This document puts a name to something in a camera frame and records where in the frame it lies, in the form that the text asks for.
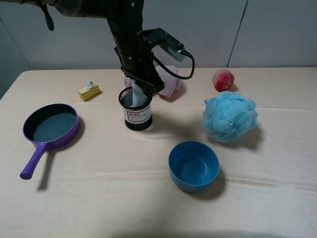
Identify black mesh pen holder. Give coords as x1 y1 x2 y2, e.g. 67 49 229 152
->
118 86 153 131

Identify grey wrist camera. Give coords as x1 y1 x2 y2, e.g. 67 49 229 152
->
143 28 192 62

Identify purple frying pan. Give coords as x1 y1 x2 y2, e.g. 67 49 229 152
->
20 104 80 180

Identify blue plastic bowl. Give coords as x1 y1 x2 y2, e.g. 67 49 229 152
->
168 141 220 192

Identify black camera cable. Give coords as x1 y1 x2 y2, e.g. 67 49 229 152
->
99 0 195 80

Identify blue mesh bath sponge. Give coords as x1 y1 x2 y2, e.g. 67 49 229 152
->
202 91 258 143

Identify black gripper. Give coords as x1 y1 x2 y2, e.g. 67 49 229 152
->
113 31 164 95

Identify yellow cake slice toy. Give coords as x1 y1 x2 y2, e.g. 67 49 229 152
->
78 81 101 102

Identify white bottle with brush cap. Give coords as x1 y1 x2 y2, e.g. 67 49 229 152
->
132 80 148 107

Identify red peach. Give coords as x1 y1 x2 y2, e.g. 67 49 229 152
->
212 69 235 92

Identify pink rolled towel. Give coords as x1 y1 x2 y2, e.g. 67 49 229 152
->
124 65 182 98

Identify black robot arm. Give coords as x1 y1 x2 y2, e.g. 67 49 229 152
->
18 0 164 95

